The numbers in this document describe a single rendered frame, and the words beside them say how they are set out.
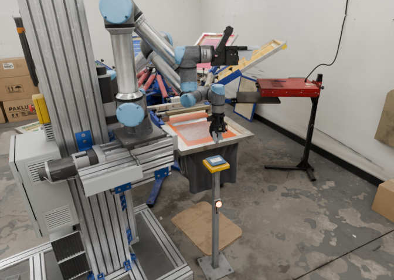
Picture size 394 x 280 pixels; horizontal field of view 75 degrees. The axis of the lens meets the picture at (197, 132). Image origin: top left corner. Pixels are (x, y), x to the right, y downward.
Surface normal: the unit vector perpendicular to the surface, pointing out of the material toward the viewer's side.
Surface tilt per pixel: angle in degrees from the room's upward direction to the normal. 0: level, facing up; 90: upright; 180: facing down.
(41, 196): 90
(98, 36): 90
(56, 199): 90
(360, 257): 0
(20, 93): 91
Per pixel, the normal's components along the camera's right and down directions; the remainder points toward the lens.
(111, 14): 0.11, 0.29
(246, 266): -0.02, -0.91
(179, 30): 0.40, 0.37
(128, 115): 0.11, 0.53
